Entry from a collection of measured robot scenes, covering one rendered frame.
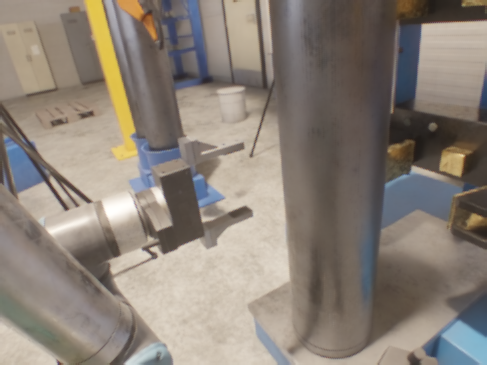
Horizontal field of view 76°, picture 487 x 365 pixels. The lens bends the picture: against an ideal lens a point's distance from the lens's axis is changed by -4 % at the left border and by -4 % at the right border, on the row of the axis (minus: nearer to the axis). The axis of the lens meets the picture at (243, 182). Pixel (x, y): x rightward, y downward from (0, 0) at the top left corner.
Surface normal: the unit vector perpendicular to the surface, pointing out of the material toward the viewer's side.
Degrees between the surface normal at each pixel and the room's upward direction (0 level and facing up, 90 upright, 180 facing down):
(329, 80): 90
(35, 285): 87
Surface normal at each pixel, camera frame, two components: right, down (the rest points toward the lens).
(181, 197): 0.50, 0.33
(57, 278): 0.93, -0.14
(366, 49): 0.29, 0.39
